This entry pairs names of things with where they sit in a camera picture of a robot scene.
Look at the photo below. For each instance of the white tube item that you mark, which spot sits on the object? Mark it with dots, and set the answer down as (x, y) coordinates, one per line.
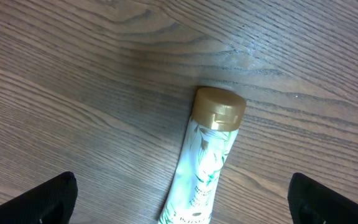
(212, 129)

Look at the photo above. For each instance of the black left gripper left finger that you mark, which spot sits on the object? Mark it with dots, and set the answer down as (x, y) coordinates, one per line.
(51, 202)

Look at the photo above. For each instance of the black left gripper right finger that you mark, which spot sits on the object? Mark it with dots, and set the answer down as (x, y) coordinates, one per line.
(313, 203)

